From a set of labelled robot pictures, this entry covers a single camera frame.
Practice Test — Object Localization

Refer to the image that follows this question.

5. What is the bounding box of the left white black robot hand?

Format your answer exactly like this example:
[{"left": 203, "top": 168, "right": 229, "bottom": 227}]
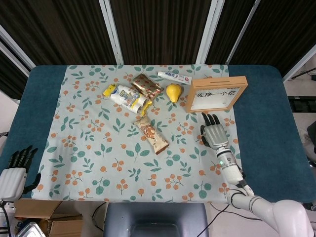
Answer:
[{"left": 0, "top": 145, "right": 42, "bottom": 201}]

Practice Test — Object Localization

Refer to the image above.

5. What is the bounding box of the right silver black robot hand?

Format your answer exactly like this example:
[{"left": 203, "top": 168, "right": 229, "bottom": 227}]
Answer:
[{"left": 199, "top": 112, "right": 229, "bottom": 151}]

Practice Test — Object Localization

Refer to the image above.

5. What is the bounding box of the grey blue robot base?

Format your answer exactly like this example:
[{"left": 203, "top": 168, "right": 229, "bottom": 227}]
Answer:
[{"left": 103, "top": 202, "right": 210, "bottom": 237}]

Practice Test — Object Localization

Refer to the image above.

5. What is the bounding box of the teal table cover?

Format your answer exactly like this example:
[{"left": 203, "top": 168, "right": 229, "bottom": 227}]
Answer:
[{"left": 0, "top": 64, "right": 312, "bottom": 203}]

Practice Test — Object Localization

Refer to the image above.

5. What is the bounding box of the metal tray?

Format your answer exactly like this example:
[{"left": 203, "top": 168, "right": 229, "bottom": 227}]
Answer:
[{"left": 16, "top": 221, "right": 48, "bottom": 237}]

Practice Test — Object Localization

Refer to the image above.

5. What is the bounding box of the yellow pear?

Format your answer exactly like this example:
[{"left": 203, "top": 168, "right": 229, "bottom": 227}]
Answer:
[{"left": 165, "top": 83, "right": 183, "bottom": 106}]

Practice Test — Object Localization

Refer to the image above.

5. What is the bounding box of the beige nut bar packet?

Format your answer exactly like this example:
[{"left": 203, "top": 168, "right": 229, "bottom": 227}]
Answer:
[{"left": 133, "top": 116, "right": 170, "bottom": 156}]

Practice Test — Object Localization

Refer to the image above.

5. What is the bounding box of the brown cardboard box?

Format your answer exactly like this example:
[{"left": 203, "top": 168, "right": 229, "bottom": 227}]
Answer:
[{"left": 14, "top": 198, "right": 84, "bottom": 237}]

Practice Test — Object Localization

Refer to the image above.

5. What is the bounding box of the white toothpaste tube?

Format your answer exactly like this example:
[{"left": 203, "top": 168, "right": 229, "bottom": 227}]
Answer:
[{"left": 158, "top": 71, "right": 193, "bottom": 85}]

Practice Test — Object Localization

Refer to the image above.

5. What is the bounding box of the gold snack packet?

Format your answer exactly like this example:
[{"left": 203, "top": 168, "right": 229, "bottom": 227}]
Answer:
[{"left": 130, "top": 73, "right": 164, "bottom": 101}]

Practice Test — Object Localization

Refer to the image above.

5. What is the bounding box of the leaf and orange print tablecloth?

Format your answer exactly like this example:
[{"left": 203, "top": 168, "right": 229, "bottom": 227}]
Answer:
[{"left": 31, "top": 64, "right": 241, "bottom": 203}]

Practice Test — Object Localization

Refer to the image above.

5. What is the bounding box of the white bag rolls pack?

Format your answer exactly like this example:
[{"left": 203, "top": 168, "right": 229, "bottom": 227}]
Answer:
[{"left": 103, "top": 83, "right": 153, "bottom": 116}]

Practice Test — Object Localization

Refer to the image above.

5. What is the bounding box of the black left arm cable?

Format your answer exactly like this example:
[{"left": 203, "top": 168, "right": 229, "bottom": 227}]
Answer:
[{"left": 0, "top": 200, "right": 12, "bottom": 237}]

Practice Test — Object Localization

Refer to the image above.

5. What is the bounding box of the wooden framed box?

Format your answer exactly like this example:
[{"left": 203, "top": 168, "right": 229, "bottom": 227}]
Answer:
[{"left": 185, "top": 76, "right": 248, "bottom": 114}]

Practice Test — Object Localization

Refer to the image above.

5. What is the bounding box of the black floor cable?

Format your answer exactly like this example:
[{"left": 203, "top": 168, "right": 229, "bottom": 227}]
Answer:
[
  {"left": 209, "top": 203, "right": 262, "bottom": 221},
  {"left": 91, "top": 201, "right": 107, "bottom": 233}
]

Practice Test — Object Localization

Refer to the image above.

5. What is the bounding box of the dark folding screen white frame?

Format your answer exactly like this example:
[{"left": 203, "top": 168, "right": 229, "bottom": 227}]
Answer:
[{"left": 0, "top": 0, "right": 316, "bottom": 99}]

